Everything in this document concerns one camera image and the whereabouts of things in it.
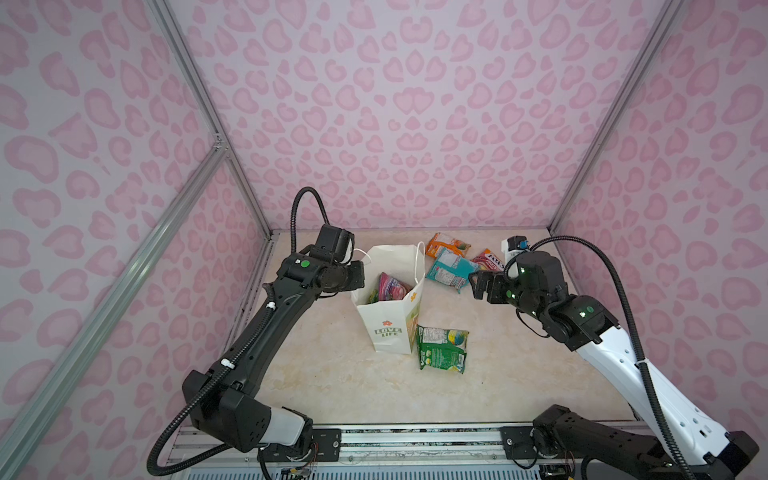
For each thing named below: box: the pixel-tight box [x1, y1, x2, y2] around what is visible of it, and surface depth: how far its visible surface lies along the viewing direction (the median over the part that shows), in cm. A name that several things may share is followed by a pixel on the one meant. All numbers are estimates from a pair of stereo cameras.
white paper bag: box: [351, 241, 426, 355], surface depth 83 cm
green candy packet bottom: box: [416, 324, 470, 375], surface depth 88 cm
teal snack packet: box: [426, 246, 480, 294], surface depth 106 cm
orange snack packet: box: [425, 232, 472, 259], surface depth 115 cm
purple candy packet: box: [378, 272, 413, 301], surface depth 91 cm
